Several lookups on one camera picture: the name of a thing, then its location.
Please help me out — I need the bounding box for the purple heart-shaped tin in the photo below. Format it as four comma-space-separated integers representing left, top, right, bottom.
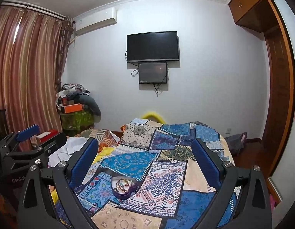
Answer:
110, 176, 139, 200

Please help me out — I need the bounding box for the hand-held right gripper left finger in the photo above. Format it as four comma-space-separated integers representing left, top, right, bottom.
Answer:
17, 137, 99, 229

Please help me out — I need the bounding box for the wooden overhead cabinet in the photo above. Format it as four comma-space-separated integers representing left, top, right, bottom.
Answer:
228, 0, 277, 33

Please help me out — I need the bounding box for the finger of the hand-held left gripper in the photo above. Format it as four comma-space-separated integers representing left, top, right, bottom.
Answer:
5, 132, 68, 170
0, 124, 41, 153

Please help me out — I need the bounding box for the red and gold braided bracelet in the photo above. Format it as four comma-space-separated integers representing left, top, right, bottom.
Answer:
114, 180, 129, 194

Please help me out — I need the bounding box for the striped brown curtain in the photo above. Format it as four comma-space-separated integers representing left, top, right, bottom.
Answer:
0, 3, 75, 137

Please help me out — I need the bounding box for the brown wooden door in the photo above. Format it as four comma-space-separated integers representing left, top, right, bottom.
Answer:
264, 0, 295, 180

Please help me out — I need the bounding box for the green patterned cloth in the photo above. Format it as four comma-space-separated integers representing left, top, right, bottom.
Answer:
59, 111, 96, 137

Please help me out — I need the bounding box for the white curtain rail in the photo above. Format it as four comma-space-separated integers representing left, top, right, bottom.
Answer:
1, 2, 67, 20

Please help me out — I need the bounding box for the dark wooden furniture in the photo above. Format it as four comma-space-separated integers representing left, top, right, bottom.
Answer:
0, 109, 7, 139

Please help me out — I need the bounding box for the red and white box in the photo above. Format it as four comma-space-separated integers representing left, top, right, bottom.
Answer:
36, 128, 58, 141

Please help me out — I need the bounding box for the white air conditioner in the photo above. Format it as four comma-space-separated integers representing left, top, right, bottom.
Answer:
73, 7, 117, 35

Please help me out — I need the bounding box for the orange box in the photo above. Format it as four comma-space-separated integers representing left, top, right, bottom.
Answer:
63, 103, 82, 113

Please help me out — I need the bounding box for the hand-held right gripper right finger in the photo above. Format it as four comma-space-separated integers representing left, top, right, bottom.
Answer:
191, 138, 273, 229

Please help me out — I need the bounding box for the small black wall monitor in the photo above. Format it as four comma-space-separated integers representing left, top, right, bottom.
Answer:
138, 62, 168, 85

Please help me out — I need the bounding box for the yellow sheet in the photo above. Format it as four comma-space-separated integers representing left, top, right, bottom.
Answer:
97, 145, 115, 158

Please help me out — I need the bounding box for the orange striped sheet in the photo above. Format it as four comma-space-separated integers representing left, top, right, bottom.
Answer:
74, 128, 119, 149

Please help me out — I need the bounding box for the white cloth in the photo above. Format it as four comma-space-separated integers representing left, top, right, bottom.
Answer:
47, 137, 91, 169

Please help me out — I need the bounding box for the yellow fluffy cushion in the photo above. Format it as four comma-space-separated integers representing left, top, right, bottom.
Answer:
141, 111, 165, 123

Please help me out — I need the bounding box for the dark purple bag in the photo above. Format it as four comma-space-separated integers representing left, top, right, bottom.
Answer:
225, 132, 248, 156

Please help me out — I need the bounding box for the large black wall television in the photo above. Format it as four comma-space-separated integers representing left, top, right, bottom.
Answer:
127, 31, 181, 63

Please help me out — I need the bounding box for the pile of clothes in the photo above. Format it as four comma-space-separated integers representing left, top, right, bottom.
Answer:
55, 83, 101, 118

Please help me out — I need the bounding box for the blue patchwork blanket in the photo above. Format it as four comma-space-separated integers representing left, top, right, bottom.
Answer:
54, 118, 242, 229

